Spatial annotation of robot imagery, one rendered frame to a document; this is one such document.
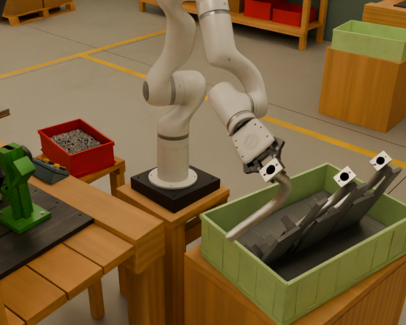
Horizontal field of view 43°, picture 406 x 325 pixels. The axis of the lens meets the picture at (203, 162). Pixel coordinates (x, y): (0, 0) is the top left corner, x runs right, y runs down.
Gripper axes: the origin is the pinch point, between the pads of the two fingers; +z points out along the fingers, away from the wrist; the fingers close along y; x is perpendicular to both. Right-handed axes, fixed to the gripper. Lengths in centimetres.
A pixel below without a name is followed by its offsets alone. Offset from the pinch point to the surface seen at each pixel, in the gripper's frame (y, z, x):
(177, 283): -66, -20, 56
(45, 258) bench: -75, -26, -2
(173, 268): -62, -23, 48
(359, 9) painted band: 126, -357, 432
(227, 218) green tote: -29, -19, 38
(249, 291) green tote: -33.0, 9.1, 32.3
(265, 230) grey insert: -23, -12, 49
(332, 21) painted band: 95, -380, 444
